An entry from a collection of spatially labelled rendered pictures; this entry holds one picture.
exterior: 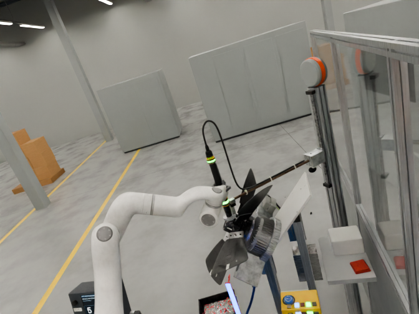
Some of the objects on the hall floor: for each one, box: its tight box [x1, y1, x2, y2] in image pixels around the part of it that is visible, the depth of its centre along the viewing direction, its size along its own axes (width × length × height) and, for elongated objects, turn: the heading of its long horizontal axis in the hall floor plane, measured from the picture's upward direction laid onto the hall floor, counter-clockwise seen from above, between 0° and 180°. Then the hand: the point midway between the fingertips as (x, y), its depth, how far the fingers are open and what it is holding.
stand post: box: [292, 214, 322, 314], centre depth 190 cm, size 4×9×115 cm, turn 27°
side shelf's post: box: [345, 283, 358, 314], centre depth 188 cm, size 4×4×83 cm
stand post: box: [264, 256, 282, 314], centre depth 201 cm, size 4×9×91 cm, turn 27°
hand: (219, 184), depth 155 cm, fingers closed on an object, 4 cm apart
